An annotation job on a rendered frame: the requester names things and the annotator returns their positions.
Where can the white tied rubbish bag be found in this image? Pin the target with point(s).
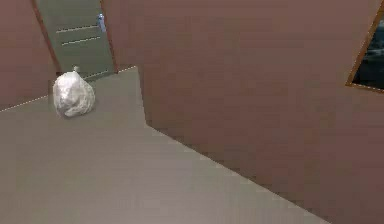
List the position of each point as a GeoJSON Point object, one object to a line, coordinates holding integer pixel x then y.
{"type": "Point", "coordinates": [73, 93]}

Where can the grey-green room door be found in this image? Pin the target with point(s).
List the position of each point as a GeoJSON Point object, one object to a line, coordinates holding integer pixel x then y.
{"type": "Point", "coordinates": [76, 36]}

